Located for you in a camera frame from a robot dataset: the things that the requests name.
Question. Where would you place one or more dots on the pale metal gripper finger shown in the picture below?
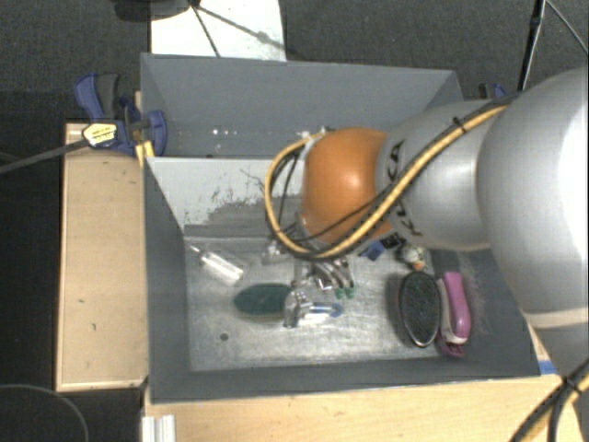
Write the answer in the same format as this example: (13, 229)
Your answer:
(272, 252)
(294, 306)

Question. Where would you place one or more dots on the clear and blue small object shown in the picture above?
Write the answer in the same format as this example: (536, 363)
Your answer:
(324, 312)

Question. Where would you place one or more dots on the dark green sponge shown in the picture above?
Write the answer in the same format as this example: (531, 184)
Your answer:
(258, 298)

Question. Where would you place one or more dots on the clear plastic bottle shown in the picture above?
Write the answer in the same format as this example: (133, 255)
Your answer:
(220, 267)

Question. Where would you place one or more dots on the small white toy animal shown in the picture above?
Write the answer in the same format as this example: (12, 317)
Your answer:
(412, 254)

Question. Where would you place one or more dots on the black oval brush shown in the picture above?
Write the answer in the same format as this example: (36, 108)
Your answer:
(419, 309)

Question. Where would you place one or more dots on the purple and white stapler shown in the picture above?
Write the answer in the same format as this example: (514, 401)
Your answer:
(456, 311)

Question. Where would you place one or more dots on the grey metal bin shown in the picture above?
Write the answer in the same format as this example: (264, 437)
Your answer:
(221, 108)

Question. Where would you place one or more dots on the pale wood board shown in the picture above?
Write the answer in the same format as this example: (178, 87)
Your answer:
(101, 265)

